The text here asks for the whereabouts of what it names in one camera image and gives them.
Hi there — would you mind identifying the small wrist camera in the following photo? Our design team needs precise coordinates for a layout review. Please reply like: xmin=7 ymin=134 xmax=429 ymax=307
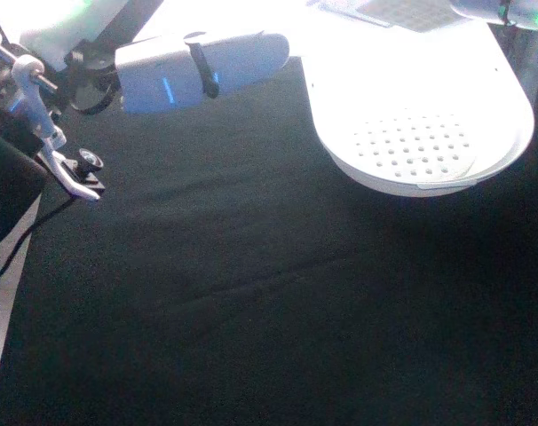
xmin=64 ymin=147 xmax=107 ymax=196

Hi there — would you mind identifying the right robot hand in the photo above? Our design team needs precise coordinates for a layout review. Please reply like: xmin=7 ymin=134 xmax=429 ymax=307
xmin=0 ymin=126 xmax=49 ymax=256

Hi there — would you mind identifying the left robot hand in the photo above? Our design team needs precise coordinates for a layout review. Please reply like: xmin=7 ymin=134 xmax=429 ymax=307
xmin=306 ymin=0 xmax=503 ymax=34

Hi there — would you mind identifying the white perforated tray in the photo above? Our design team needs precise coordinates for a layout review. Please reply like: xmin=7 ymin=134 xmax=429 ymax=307
xmin=300 ymin=12 xmax=537 ymax=199

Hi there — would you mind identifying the thin black camera cable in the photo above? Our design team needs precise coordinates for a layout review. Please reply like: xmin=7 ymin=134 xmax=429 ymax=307
xmin=0 ymin=197 xmax=75 ymax=372

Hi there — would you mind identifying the black table cloth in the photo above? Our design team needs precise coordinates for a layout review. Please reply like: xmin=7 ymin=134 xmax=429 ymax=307
xmin=0 ymin=57 xmax=538 ymax=426

